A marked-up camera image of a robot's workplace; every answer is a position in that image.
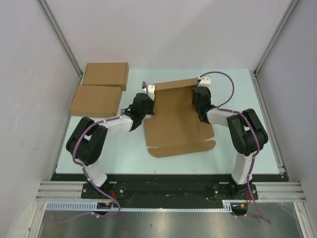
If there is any cardboard box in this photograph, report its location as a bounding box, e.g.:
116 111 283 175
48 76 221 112
69 85 122 118
143 78 216 158
82 62 129 91

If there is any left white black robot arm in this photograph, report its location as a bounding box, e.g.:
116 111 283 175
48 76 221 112
66 92 155 198

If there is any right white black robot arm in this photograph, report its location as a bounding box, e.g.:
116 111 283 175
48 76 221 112
192 86 268 199

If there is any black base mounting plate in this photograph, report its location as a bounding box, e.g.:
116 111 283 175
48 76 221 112
51 174 289 200

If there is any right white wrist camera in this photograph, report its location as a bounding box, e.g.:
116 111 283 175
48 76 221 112
197 75 211 87

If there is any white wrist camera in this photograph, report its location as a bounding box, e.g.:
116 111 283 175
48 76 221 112
142 82 156 101
197 75 211 87

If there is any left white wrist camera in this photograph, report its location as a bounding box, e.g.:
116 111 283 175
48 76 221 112
142 82 156 101

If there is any left aluminium frame post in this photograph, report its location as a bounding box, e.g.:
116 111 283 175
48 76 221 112
36 0 83 78

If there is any aluminium frame post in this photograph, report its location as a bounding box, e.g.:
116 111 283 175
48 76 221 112
253 0 301 77
36 0 83 78

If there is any white slotted cable duct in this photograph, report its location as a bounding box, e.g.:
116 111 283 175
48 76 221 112
46 200 249 212

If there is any aluminium front rail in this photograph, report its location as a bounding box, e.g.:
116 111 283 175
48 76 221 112
36 181 306 202

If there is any right aluminium frame post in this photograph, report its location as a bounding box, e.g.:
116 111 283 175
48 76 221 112
253 0 301 77

